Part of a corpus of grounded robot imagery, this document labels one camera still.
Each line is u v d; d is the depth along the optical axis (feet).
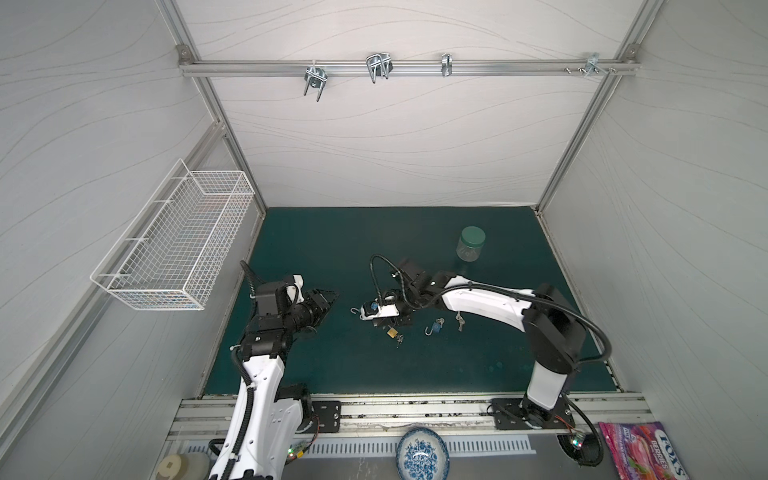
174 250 2.26
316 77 2.60
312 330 2.20
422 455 2.23
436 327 2.90
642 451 2.22
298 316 2.15
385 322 2.46
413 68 2.56
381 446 2.31
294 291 2.14
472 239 3.28
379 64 2.50
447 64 2.56
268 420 1.52
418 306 2.08
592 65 2.51
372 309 2.27
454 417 2.46
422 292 2.16
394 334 2.86
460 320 2.97
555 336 1.54
